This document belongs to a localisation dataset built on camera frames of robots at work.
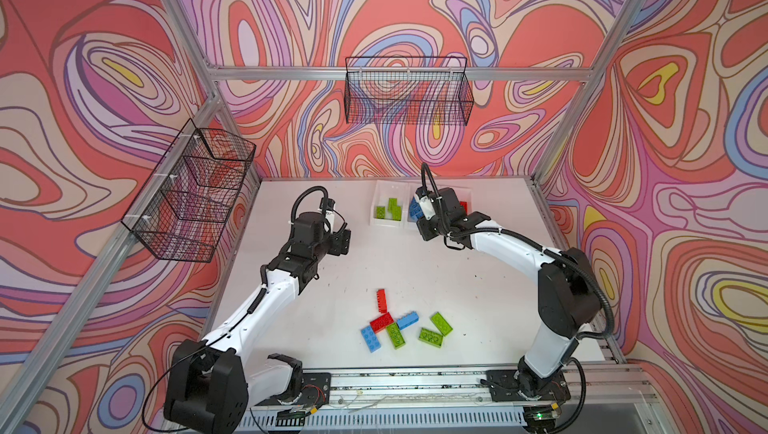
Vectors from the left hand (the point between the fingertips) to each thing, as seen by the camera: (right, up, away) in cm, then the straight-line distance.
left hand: (339, 225), depth 84 cm
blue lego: (+19, -27, -1) cm, 33 cm away
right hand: (+26, -1, +8) cm, 27 cm away
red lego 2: (+12, -28, 0) cm, 30 cm away
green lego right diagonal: (+30, -29, 0) cm, 41 cm away
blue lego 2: (+9, -31, -4) cm, 33 cm away
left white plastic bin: (+13, +12, +31) cm, 36 cm away
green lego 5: (+26, -31, -3) cm, 40 cm away
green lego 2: (+17, +1, +22) cm, 28 cm away
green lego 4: (+16, -30, -3) cm, 34 cm away
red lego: (+43, +5, +24) cm, 49 cm away
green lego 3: (+11, +3, +22) cm, 25 cm away
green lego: (+16, +5, +26) cm, 31 cm away
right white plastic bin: (+42, +10, +24) cm, 50 cm away
